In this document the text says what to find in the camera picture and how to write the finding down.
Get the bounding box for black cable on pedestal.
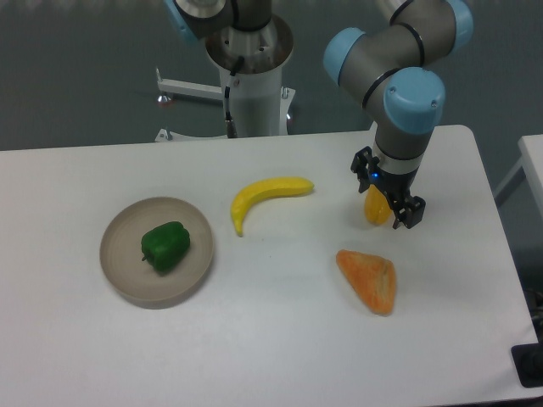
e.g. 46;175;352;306
223;55;244;139

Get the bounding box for white side table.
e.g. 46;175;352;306
493;134;542;213

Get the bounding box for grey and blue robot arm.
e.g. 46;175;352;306
165;1;473;228

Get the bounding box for beige round plate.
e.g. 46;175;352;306
99;197;215;309

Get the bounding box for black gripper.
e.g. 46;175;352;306
350;146;426;230

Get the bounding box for green toy bell pepper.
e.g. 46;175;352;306
140;221;191;274

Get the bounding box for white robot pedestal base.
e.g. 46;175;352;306
156;14;295;138

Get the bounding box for yellow-orange toy fruit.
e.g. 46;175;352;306
364;185;392;226

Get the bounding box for orange toy bread wedge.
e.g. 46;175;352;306
336;249;397;315

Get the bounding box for yellow toy banana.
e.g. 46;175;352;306
230;176;315;237

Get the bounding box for black clamp at table edge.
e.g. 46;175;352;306
511;343;542;388

